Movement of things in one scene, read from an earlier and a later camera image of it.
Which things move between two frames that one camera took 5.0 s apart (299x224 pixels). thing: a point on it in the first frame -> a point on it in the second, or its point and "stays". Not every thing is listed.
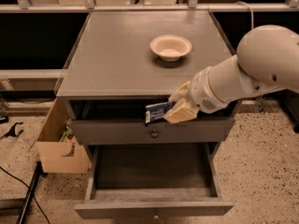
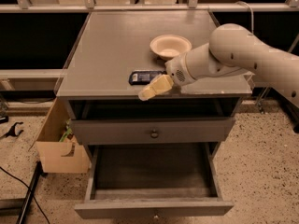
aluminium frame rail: [148, 8] stays
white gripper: [202, 92] -> [176, 69]
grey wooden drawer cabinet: [121, 60] stays
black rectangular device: [156, 112] -> [143, 77]
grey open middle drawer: [158, 180] stays
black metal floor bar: [37, 175] stays
